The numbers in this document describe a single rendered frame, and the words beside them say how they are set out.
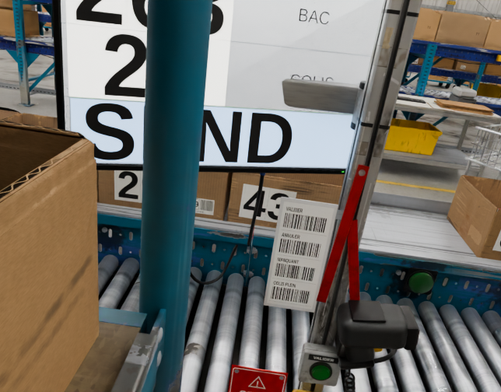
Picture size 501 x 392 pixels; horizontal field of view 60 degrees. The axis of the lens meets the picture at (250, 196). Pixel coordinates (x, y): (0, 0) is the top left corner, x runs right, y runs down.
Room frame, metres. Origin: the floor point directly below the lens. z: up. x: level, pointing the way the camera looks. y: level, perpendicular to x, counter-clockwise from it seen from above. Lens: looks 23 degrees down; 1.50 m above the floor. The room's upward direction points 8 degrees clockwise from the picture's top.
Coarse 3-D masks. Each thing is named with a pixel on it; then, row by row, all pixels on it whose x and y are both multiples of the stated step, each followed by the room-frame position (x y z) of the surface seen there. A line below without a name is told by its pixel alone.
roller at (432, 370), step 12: (408, 300) 1.11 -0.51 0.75; (420, 324) 1.00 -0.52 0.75; (420, 336) 0.95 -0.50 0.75; (420, 348) 0.91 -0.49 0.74; (432, 348) 0.91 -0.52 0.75; (420, 360) 0.88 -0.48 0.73; (432, 360) 0.86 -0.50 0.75; (432, 372) 0.83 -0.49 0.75; (432, 384) 0.80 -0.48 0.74; (444, 384) 0.79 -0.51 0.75
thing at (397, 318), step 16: (352, 304) 0.58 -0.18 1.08; (368, 304) 0.58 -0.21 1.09; (384, 304) 0.59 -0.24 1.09; (336, 320) 0.58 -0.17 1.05; (352, 320) 0.54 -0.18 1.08; (368, 320) 0.54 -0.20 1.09; (384, 320) 0.54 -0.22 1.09; (400, 320) 0.55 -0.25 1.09; (352, 336) 0.53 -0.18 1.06; (368, 336) 0.53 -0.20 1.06; (384, 336) 0.53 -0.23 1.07; (400, 336) 0.53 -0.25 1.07; (416, 336) 0.54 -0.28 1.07; (352, 352) 0.55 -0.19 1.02; (368, 352) 0.55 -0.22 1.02; (352, 368) 0.54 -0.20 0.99
